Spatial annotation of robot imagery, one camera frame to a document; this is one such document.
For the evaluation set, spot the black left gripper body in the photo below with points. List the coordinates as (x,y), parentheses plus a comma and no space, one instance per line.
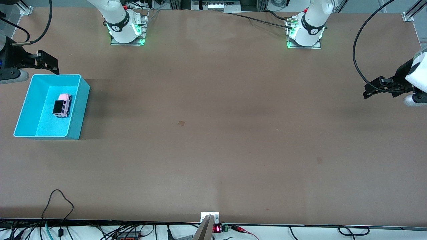
(402,75)

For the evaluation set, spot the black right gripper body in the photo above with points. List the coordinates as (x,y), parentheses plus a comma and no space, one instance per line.
(14,56)

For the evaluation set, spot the pink toy jeep black roof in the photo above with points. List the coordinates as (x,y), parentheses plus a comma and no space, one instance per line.
(62,106)

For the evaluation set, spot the turquoise plastic bin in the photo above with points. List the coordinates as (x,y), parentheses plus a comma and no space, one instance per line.
(43,126)

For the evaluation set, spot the aluminium corner profile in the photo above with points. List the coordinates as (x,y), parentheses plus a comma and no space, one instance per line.
(412,11)

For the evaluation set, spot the red clip lead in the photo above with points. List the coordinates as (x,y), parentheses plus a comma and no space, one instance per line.
(242,230)

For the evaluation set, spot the red digit display module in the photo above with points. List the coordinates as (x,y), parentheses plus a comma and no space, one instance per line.
(218,229)

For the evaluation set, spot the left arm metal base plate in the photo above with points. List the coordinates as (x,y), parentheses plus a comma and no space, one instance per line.
(317,47)

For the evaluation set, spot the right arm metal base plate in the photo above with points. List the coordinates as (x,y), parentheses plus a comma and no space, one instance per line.
(145,26)

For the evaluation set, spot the aluminium frame structure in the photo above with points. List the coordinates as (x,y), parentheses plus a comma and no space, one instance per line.
(196,5)

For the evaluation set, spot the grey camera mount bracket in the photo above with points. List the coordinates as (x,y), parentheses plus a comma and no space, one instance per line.
(208,221)

